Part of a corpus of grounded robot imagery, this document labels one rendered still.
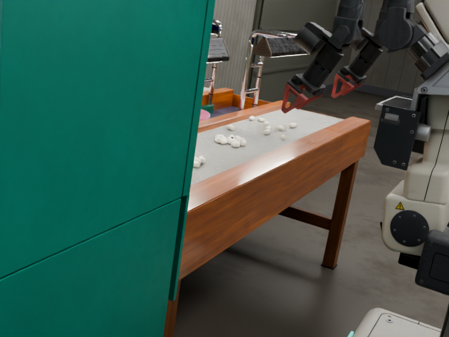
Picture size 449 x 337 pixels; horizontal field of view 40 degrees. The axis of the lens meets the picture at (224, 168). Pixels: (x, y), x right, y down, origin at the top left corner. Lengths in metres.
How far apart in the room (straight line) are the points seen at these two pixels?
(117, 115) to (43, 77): 0.20
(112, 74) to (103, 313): 0.46
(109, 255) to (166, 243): 0.21
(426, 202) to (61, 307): 1.03
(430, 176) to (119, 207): 0.91
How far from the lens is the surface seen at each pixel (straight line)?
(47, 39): 0.90
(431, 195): 1.73
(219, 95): 3.14
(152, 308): 1.37
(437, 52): 1.53
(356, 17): 1.59
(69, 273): 1.08
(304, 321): 2.66
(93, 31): 0.97
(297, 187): 2.19
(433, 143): 1.75
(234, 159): 2.04
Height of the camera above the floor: 1.29
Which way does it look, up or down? 17 degrees down
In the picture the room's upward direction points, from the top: 9 degrees clockwise
